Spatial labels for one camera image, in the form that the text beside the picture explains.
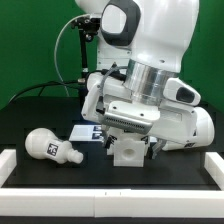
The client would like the white lamp base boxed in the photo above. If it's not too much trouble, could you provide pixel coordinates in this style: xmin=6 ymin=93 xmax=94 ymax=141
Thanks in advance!
xmin=107 ymin=128 xmax=150 ymax=167

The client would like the white lamp shade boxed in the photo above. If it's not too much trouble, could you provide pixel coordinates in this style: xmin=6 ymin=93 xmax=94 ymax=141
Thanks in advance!
xmin=163 ymin=107 xmax=215 ymax=151

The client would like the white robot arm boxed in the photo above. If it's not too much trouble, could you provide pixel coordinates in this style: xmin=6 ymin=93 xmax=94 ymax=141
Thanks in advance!
xmin=75 ymin=0 xmax=200 ymax=160

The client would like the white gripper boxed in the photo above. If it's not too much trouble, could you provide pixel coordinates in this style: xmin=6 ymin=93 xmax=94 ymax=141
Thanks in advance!
xmin=81 ymin=72 xmax=198 ymax=159

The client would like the grey cable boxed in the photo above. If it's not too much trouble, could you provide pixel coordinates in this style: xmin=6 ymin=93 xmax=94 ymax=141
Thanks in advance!
xmin=53 ymin=14 xmax=90 ymax=98

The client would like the white light bulb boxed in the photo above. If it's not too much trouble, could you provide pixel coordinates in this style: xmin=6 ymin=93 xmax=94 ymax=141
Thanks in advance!
xmin=25 ymin=128 xmax=83 ymax=164

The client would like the black cable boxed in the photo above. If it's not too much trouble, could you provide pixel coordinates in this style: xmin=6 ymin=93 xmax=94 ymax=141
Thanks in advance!
xmin=8 ymin=79 xmax=88 ymax=103

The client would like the white table border frame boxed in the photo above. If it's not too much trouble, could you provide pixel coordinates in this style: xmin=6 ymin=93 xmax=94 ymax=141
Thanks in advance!
xmin=0 ymin=149 xmax=224 ymax=218

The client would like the white marker sheet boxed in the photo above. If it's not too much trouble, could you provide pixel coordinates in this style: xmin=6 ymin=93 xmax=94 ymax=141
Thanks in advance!
xmin=69 ymin=125 xmax=103 ymax=142

